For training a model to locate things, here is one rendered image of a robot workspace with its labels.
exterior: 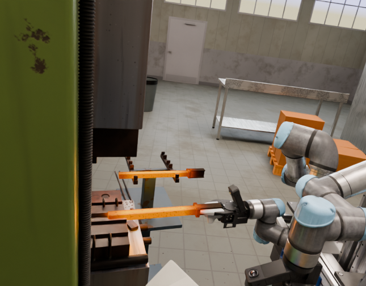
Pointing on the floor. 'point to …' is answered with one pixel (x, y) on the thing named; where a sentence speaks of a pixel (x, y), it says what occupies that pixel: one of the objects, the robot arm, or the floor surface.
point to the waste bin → (151, 83)
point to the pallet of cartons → (357, 157)
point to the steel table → (273, 93)
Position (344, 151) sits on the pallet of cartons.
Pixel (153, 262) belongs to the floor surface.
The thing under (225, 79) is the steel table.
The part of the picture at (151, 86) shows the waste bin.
